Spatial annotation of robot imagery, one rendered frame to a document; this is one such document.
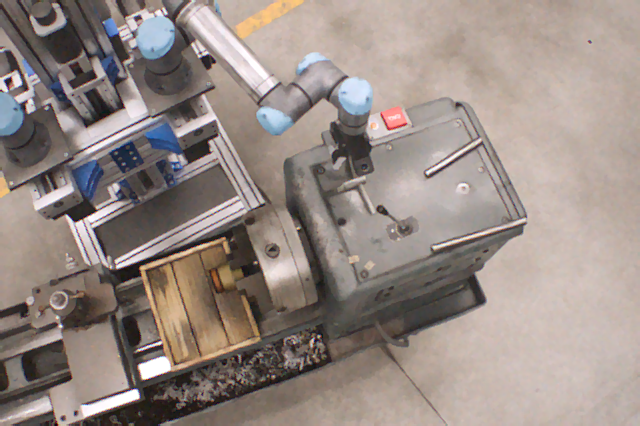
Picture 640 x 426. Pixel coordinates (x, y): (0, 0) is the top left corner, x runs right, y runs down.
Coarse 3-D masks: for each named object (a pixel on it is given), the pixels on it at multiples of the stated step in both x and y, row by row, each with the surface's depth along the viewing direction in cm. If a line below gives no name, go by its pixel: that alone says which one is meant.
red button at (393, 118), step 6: (396, 108) 173; (384, 114) 172; (390, 114) 172; (396, 114) 172; (402, 114) 172; (384, 120) 172; (390, 120) 172; (396, 120) 172; (402, 120) 172; (390, 126) 171; (396, 126) 171; (402, 126) 172
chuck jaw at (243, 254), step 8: (240, 232) 167; (240, 240) 168; (248, 240) 169; (232, 248) 170; (240, 248) 169; (248, 248) 170; (232, 256) 172; (240, 256) 170; (248, 256) 171; (232, 264) 171; (240, 264) 172
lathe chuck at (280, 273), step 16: (272, 208) 170; (256, 224) 166; (272, 224) 165; (256, 240) 162; (272, 240) 162; (256, 256) 166; (288, 256) 161; (272, 272) 161; (288, 272) 162; (272, 288) 162; (288, 288) 163; (288, 304) 167; (304, 304) 171
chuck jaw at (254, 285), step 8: (240, 280) 172; (248, 280) 172; (256, 280) 172; (240, 288) 171; (248, 288) 171; (256, 288) 171; (264, 288) 171; (248, 296) 170; (256, 296) 170; (264, 296) 169; (264, 304) 168; (272, 304) 168
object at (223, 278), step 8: (224, 264) 173; (208, 272) 172; (216, 272) 172; (224, 272) 171; (232, 272) 172; (240, 272) 172; (216, 280) 171; (224, 280) 170; (232, 280) 171; (216, 288) 171; (224, 288) 172; (232, 288) 173
